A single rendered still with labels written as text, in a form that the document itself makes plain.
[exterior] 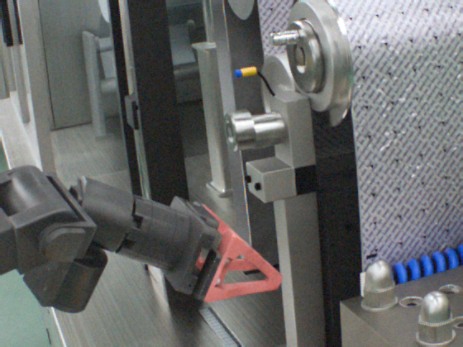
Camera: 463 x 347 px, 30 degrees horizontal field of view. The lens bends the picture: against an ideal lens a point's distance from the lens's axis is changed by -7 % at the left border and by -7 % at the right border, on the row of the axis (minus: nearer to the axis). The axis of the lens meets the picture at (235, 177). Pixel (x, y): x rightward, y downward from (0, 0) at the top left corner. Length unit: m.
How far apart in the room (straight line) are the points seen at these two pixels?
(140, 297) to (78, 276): 0.45
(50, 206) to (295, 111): 0.30
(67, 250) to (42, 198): 0.05
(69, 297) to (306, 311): 0.29
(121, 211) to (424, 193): 0.31
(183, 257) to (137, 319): 0.39
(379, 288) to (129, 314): 0.47
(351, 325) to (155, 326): 0.38
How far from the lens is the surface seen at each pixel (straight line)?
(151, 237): 0.81
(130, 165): 1.31
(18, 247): 0.74
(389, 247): 0.92
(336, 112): 0.89
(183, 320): 1.18
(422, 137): 0.91
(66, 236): 0.74
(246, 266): 0.90
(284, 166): 0.94
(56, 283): 0.82
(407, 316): 0.83
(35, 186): 0.76
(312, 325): 1.01
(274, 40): 0.89
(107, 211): 0.79
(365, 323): 0.83
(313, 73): 0.88
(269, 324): 1.14
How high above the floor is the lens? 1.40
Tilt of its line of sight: 17 degrees down
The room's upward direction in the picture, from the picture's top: 7 degrees counter-clockwise
